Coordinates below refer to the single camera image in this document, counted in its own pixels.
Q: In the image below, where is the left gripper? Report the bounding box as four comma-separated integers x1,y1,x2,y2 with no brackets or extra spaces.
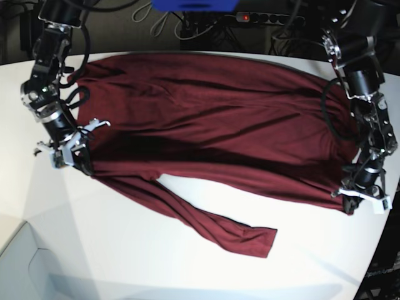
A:
331,165,389,216

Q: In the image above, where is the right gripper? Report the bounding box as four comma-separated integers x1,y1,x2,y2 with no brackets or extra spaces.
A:
34,118,111,176

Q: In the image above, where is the dark red t-shirt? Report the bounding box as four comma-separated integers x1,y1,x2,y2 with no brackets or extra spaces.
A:
77,53,358,258

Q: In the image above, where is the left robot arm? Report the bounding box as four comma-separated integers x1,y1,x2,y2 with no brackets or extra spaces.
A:
320,1,399,214

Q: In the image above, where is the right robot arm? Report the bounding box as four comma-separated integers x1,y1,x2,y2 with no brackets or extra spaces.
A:
21,1,110,176

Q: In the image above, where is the white bin corner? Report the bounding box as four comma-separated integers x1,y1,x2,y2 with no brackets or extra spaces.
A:
1,223,65,299

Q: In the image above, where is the black box on floor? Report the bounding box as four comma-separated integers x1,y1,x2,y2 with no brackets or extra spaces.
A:
19,4,39,57

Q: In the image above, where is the blue box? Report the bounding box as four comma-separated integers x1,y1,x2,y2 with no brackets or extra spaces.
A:
152,0,239,12

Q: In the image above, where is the black power strip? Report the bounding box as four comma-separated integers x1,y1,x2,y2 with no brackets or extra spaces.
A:
234,12,290,26

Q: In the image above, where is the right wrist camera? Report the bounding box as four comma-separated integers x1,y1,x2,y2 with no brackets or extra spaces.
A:
49,150,68,169

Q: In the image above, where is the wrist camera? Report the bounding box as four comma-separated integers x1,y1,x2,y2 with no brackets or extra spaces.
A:
372,196,393,214
49,150,68,169

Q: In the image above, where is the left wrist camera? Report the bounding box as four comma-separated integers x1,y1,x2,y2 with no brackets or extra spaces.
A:
372,196,393,214

